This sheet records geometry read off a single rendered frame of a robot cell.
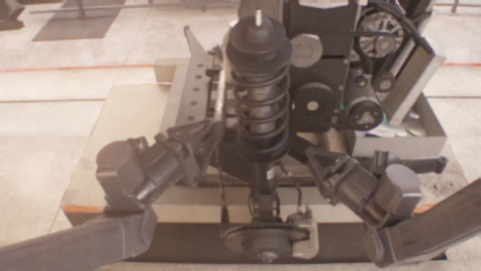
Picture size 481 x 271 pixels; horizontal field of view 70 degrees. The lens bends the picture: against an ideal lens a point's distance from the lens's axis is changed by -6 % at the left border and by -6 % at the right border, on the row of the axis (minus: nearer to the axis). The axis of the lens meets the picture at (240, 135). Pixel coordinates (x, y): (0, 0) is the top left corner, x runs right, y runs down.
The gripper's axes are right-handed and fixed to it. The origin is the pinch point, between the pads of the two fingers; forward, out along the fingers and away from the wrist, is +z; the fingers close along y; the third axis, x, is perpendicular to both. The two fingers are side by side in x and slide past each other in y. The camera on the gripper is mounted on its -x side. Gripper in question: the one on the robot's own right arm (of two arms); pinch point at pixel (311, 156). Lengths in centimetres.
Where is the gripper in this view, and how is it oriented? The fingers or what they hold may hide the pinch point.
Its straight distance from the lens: 74.6
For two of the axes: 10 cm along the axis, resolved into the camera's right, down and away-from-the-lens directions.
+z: -6.2, -5.6, 5.4
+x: -7.6, 6.0, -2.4
